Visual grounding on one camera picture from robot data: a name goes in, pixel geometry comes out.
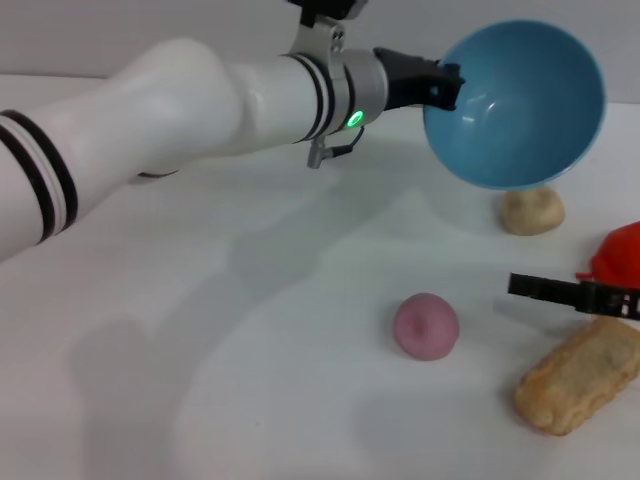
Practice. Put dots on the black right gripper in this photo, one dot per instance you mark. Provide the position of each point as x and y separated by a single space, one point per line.
610 302

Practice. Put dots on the golden bread loaf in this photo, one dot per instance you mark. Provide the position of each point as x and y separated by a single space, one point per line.
575 380

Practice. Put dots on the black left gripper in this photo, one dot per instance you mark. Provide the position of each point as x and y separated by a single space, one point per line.
407 80

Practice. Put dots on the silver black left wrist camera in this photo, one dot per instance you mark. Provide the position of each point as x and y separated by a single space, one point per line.
330 7

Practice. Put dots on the beige peach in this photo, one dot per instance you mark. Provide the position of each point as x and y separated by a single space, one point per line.
532 212

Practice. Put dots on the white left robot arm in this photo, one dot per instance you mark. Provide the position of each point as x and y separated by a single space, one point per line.
175 110

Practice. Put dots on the pink peach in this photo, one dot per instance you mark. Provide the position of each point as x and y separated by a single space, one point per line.
426 327

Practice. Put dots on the red pepper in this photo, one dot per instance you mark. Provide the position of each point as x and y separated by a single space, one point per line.
620 255

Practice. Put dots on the blue bowl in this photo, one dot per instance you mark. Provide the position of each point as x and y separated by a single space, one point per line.
525 110

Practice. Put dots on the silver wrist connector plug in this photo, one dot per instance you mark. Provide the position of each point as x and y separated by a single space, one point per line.
317 155

